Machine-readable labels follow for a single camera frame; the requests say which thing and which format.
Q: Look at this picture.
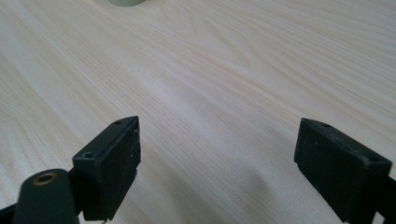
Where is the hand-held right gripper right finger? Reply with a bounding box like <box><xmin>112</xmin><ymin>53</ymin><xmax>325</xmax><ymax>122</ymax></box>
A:
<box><xmin>293</xmin><ymin>117</ymin><xmax>393</xmax><ymax>224</ymax></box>

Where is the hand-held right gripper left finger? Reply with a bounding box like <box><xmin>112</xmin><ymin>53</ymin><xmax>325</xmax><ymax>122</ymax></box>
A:
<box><xmin>72</xmin><ymin>115</ymin><xmax>142</xmax><ymax>222</ymax></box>

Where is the pale grey-green round object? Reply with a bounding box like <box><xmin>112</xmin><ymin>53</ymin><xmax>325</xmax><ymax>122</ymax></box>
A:
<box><xmin>106</xmin><ymin>0</ymin><xmax>148</xmax><ymax>7</ymax></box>

